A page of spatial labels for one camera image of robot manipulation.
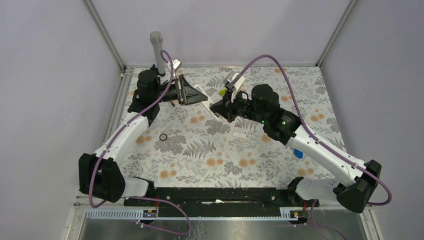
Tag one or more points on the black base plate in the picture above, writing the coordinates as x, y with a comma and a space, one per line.
221, 198

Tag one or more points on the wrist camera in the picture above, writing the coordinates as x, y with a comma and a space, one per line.
176, 64
233, 82

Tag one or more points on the white slotted cable duct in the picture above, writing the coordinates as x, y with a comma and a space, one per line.
203, 213

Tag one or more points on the blue plastic piece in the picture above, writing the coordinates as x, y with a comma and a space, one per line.
299, 154

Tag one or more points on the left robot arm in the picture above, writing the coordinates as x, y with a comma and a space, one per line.
99, 173

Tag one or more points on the grey microphone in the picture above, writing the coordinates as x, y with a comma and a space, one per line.
156, 40

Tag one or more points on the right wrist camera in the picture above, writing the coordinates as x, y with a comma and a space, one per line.
233, 82

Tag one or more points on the floral patterned mat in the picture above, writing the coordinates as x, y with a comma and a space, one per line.
186, 147

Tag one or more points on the white remote control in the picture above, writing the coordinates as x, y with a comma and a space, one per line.
208, 102

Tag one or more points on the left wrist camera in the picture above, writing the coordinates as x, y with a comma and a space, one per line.
176, 64

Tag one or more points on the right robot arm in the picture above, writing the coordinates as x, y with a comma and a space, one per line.
354, 179

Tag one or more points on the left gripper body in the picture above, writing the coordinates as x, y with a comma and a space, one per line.
178, 87

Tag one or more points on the white battery cover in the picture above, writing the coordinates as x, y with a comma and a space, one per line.
239, 135

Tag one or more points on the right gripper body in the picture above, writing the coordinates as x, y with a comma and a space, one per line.
238, 107

